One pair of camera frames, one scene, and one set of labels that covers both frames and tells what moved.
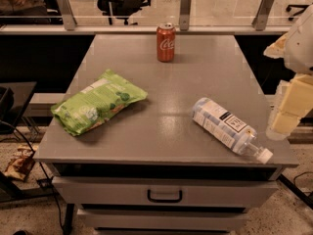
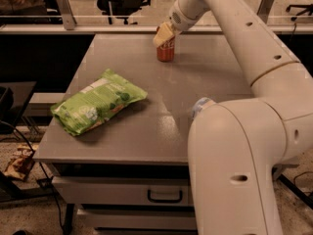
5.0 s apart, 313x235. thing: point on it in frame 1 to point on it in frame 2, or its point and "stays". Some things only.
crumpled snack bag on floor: (22, 162) stays
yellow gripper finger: (296, 102) to (186, 11)
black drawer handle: (164, 200) stays
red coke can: (165, 42) stays
